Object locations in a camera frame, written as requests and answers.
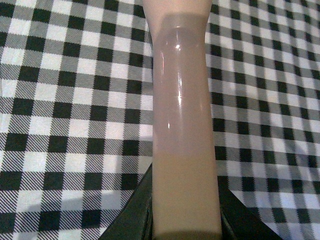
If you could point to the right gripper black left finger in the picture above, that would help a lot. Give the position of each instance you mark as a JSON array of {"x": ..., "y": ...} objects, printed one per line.
[{"x": 135, "y": 221}]

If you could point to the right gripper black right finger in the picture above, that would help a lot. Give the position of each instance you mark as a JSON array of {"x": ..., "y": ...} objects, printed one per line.
[{"x": 237, "y": 221}]

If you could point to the beige hand brush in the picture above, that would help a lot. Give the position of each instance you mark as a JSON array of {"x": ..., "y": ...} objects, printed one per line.
[{"x": 185, "y": 197}]

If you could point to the black white checkered cloth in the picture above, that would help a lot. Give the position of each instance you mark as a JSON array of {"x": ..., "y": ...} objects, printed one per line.
[{"x": 76, "y": 107}]

